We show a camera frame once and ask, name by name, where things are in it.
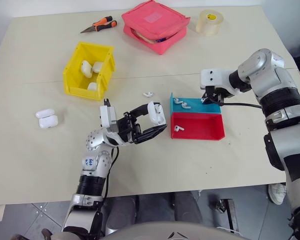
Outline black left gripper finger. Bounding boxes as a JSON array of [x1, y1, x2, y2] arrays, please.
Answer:
[[127, 102, 151, 119], [135, 124, 168, 144]]

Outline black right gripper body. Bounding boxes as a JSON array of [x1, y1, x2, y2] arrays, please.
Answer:
[[204, 85, 237, 104]]

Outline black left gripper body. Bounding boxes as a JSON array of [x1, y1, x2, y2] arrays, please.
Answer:
[[117, 111, 143, 145]]

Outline yellow plastic bin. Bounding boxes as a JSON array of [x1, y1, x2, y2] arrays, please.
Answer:
[[62, 41, 116, 102]]

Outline blue plastic tray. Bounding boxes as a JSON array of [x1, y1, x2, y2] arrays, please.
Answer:
[[169, 91, 223, 115]]

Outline red plastic tray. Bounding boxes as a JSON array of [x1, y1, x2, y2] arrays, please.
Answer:
[[169, 111, 226, 141]]

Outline clear adhesive tape roll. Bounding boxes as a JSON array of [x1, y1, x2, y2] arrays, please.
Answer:
[[195, 9, 225, 38]]

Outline pink fabric zip pouch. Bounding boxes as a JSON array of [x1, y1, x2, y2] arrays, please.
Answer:
[[121, 0, 192, 56]]

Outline grey robot torso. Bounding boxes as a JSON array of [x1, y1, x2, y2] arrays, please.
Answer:
[[49, 218, 243, 240]]

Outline white sneaker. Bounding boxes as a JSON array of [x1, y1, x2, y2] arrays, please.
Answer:
[[268, 183, 287, 206]]

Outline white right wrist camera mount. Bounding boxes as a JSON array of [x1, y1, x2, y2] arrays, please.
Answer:
[[199, 68, 233, 91]]

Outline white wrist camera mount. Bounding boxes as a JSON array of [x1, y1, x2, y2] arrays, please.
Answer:
[[99, 104, 127, 146], [199, 68, 233, 91]]

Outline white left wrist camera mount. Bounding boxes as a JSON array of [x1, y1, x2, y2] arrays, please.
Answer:
[[99, 104, 127, 146]]

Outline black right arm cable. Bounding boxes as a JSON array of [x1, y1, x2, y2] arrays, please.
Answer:
[[221, 101, 263, 110]]

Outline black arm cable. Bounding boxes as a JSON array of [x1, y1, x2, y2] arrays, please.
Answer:
[[221, 101, 263, 110], [103, 98, 121, 201]]

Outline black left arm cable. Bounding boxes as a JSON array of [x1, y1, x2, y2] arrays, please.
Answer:
[[103, 98, 121, 201]]

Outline orange black handled pliers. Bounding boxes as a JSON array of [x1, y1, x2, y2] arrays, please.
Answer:
[[79, 15, 118, 35]]

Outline black metal frame bar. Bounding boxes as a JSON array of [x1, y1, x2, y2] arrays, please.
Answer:
[[216, 198, 241, 233]]

